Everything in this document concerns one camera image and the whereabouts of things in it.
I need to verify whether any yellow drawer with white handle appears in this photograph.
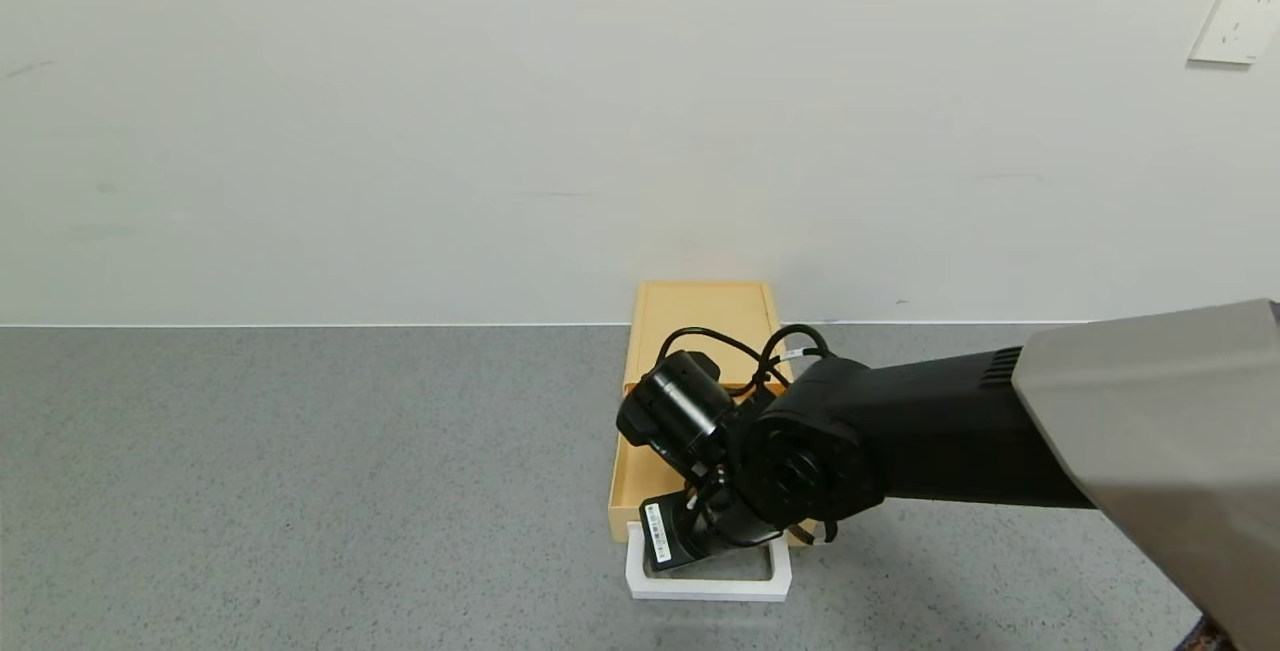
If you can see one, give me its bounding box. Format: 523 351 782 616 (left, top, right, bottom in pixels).
607 386 817 603

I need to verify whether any black looped wrist cable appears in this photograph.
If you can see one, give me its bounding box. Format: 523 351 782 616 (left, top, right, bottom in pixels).
655 323 833 399

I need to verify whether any white wall socket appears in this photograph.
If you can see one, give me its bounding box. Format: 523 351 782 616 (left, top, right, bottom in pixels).
1188 0 1280 65

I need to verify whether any brown cable loop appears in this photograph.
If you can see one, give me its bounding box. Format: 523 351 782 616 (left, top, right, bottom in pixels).
1174 615 1238 651

